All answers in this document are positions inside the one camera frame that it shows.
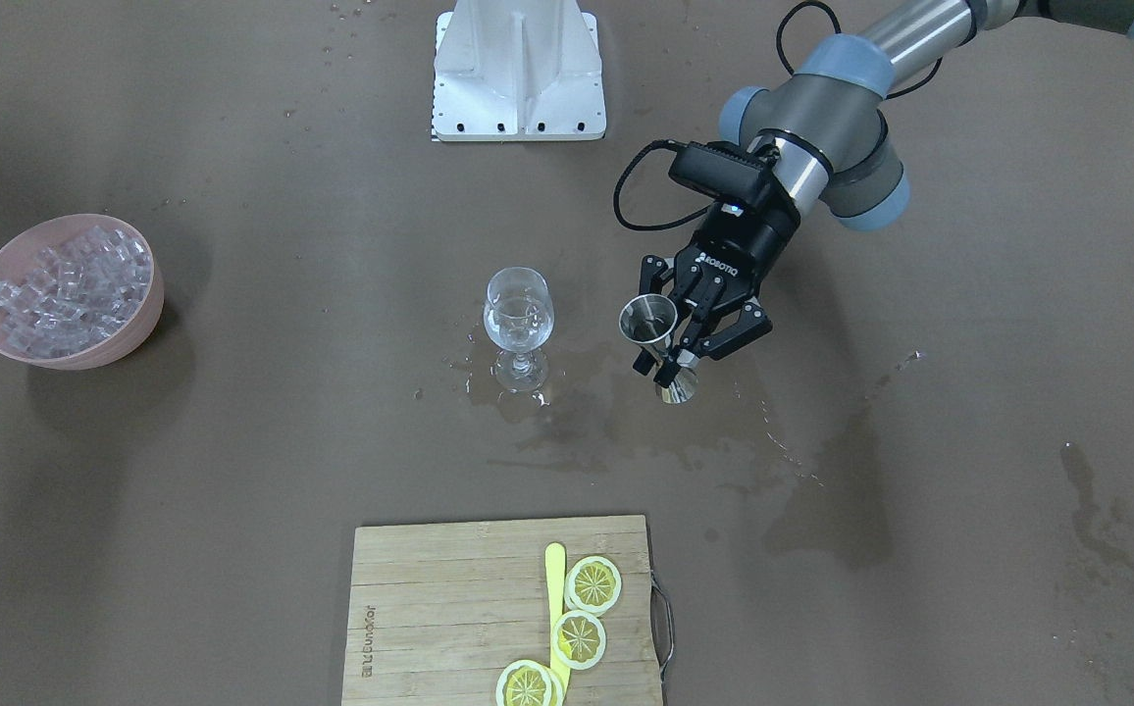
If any pink bowl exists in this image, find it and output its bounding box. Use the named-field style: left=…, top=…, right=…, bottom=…
left=0, top=214, right=166, bottom=371

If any lemon slice near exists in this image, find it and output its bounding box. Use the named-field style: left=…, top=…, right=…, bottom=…
left=492, top=660, right=564, bottom=706

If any clear wine glass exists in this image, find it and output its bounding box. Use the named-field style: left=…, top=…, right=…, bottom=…
left=485, top=267, right=555, bottom=392

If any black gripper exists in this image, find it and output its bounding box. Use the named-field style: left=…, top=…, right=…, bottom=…
left=633, top=188, right=801, bottom=377

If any bamboo cutting board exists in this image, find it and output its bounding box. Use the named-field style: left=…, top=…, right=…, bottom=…
left=341, top=514, right=665, bottom=705

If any lemon slice far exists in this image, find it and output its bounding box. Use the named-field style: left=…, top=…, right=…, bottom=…
left=564, top=555, right=624, bottom=616

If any lemon slice middle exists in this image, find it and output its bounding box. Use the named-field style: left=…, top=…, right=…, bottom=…
left=549, top=611, right=608, bottom=671

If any black camera cable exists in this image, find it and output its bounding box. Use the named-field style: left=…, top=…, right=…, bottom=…
left=612, top=0, right=943, bottom=233

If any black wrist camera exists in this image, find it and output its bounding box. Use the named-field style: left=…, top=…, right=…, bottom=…
left=667, top=142, right=779, bottom=209

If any lemon slice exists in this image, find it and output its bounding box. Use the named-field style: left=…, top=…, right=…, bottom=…
left=564, top=555, right=624, bottom=616
left=492, top=660, right=564, bottom=706
left=549, top=611, right=608, bottom=671

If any yellow plastic knife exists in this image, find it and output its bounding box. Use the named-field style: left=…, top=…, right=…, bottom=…
left=543, top=542, right=572, bottom=705

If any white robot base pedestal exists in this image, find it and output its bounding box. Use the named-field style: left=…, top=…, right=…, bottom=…
left=430, top=1, right=607, bottom=142

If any clear ice cubes pile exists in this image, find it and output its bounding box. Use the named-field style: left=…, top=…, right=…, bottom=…
left=0, top=227, right=153, bottom=359

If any steel jigger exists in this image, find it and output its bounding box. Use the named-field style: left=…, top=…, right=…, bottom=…
left=618, top=294, right=699, bottom=405

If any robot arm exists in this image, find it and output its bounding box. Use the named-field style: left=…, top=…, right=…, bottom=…
left=618, top=1, right=1134, bottom=405

